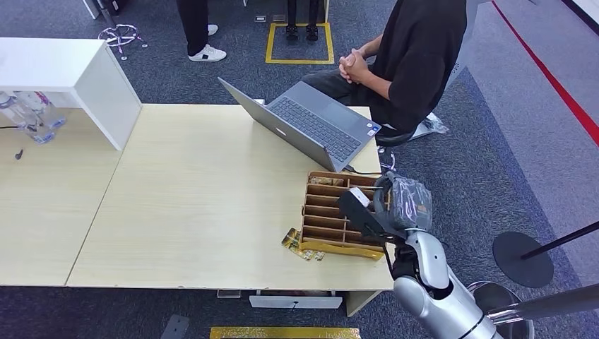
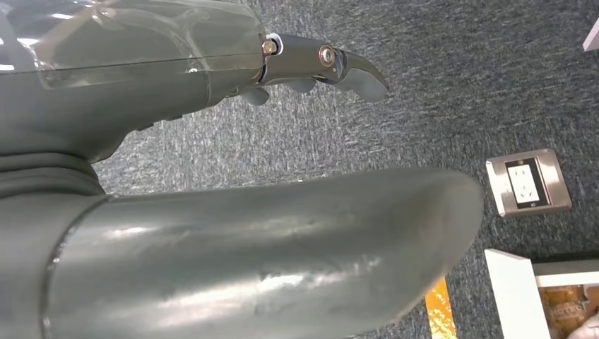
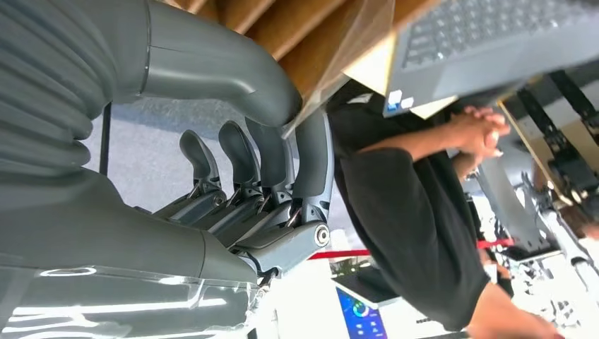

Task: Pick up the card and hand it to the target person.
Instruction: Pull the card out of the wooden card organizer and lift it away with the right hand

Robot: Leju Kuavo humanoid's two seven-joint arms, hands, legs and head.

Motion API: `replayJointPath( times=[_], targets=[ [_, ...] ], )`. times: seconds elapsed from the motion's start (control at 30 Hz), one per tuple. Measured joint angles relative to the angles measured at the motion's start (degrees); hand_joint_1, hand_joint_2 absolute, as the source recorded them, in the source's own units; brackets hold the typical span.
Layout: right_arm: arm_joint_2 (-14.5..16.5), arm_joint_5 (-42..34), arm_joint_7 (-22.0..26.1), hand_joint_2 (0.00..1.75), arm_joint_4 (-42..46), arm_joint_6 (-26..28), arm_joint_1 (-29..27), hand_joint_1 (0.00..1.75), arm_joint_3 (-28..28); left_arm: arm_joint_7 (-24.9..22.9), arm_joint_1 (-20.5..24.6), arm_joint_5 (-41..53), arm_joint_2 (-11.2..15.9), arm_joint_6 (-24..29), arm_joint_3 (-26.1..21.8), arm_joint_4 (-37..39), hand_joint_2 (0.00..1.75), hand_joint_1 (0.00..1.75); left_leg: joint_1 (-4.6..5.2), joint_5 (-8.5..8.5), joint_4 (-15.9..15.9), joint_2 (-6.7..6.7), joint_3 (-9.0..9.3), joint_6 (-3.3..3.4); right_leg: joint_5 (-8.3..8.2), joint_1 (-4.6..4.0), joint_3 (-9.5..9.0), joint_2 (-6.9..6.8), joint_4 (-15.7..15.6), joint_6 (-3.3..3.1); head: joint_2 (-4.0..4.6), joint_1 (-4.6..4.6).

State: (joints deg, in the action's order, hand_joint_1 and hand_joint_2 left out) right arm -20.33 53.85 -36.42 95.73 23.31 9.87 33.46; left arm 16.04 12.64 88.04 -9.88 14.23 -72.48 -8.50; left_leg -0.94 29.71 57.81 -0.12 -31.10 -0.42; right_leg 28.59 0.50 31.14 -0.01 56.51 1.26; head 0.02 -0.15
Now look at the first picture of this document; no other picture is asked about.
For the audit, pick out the person's right hand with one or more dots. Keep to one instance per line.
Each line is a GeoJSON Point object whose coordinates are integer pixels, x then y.
{"type": "Point", "coordinates": [355, 60]}

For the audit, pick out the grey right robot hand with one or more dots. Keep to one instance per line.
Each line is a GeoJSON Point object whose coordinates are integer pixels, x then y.
{"type": "Point", "coordinates": [407, 203]}

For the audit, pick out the person's left hand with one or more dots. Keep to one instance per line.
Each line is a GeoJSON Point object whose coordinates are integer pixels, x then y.
{"type": "Point", "coordinates": [355, 77]}

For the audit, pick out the person's left forearm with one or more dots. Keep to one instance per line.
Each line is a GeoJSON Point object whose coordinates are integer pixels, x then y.
{"type": "Point", "coordinates": [378, 85]}

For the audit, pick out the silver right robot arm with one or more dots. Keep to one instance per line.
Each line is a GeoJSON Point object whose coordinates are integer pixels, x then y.
{"type": "Point", "coordinates": [430, 280]}

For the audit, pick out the person's right forearm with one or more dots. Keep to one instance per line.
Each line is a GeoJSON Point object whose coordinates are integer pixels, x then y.
{"type": "Point", "coordinates": [373, 46]}

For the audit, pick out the seated person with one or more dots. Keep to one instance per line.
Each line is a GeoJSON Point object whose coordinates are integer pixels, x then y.
{"type": "Point", "coordinates": [421, 51]}

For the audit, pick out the patterned card with brown print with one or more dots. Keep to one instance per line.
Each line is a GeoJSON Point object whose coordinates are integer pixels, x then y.
{"type": "Point", "coordinates": [326, 181]}

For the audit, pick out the wooden slotted card organizer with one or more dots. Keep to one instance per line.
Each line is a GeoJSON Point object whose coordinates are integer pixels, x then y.
{"type": "Point", "coordinates": [325, 224]}

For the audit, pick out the standing person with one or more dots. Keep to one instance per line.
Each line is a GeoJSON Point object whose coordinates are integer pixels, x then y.
{"type": "Point", "coordinates": [194, 23]}

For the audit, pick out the yellow floor tape square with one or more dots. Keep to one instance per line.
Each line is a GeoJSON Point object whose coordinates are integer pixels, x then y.
{"type": "Point", "coordinates": [299, 61]}

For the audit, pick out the grey open laptop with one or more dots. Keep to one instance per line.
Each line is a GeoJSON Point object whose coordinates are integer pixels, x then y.
{"type": "Point", "coordinates": [313, 124]}

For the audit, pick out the black round stool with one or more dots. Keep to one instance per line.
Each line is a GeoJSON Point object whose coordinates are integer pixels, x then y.
{"type": "Point", "coordinates": [390, 139]}

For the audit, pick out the black pair of legs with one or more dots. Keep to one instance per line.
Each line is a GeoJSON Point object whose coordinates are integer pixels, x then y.
{"type": "Point", "coordinates": [292, 30]}

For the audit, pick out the clear plastic bag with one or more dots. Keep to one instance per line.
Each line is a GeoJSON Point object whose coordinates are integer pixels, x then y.
{"type": "Point", "coordinates": [433, 126]}

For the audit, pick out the grey floor socket plate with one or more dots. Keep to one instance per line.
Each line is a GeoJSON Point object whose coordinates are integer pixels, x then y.
{"type": "Point", "coordinates": [260, 18]}
{"type": "Point", "coordinates": [279, 18]}

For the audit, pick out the black stanchion with disc base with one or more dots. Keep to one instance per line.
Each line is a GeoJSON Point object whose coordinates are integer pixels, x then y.
{"type": "Point", "coordinates": [522, 259]}

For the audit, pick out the white under-desk tray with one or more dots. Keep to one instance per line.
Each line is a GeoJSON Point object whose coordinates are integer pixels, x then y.
{"type": "Point", "coordinates": [295, 301]}

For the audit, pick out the chrome stanchion with round base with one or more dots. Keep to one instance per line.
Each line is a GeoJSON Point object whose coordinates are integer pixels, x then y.
{"type": "Point", "coordinates": [552, 304]}

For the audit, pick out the gold floor tape strip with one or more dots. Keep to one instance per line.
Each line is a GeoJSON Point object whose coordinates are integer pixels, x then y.
{"type": "Point", "coordinates": [285, 333]}

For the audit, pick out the white furniture panel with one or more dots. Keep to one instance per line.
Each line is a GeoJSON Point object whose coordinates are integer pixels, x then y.
{"type": "Point", "coordinates": [92, 8]}

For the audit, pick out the white desk shelf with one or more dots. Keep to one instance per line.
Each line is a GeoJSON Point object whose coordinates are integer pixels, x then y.
{"type": "Point", "coordinates": [56, 63]}

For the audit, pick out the clear plastic water bottle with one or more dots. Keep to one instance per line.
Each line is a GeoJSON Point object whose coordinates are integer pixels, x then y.
{"type": "Point", "coordinates": [49, 112]}
{"type": "Point", "coordinates": [25, 119]}

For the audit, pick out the small black desk object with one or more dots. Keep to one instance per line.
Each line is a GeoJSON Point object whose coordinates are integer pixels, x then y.
{"type": "Point", "coordinates": [18, 154]}

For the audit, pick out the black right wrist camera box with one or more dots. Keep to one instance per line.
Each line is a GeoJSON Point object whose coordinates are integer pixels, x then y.
{"type": "Point", "coordinates": [358, 213]}

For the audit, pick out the clear under-desk bracket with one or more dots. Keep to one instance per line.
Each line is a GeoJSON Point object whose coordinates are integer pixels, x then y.
{"type": "Point", "coordinates": [229, 294]}

